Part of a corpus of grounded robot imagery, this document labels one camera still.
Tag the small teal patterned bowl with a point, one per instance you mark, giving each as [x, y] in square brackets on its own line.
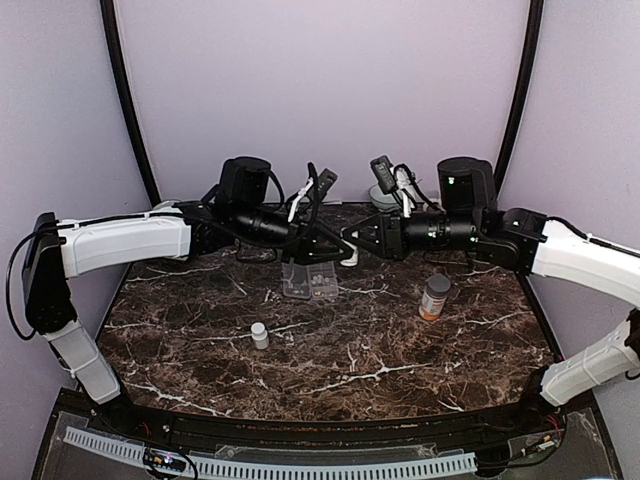
[381, 201]

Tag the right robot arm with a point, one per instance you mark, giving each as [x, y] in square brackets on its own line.
[525, 242]

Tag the black frame post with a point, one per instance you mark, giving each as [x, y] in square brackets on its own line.
[126, 100]
[520, 94]

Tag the clear plastic pill organizer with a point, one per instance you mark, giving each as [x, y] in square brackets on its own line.
[300, 282]

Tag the white pill bottle front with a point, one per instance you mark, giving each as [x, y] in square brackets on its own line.
[259, 335]

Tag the white pill bottle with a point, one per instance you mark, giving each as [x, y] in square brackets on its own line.
[352, 260]
[259, 335]

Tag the black right frame post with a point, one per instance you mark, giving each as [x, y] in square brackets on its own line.
[520, 94]

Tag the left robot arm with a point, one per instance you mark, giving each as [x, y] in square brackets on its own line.
[45, 264]

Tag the teal bowl on plate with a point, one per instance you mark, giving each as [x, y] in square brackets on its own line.
[166, 204]

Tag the white slotted cable duct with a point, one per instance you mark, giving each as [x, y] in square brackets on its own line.
[234, 462]

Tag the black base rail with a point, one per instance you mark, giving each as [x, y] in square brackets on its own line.
[177, 421]

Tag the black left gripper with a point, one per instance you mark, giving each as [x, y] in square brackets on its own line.
[304, 249]

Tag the black left frame post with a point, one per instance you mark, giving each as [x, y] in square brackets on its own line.
[126, 100]

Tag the orange pill bottle grey cap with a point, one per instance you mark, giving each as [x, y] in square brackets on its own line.
[434, 296]

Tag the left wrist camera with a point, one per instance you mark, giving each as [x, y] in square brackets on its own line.
[315, 190]

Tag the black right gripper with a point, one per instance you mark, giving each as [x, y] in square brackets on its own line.
[390, 242]

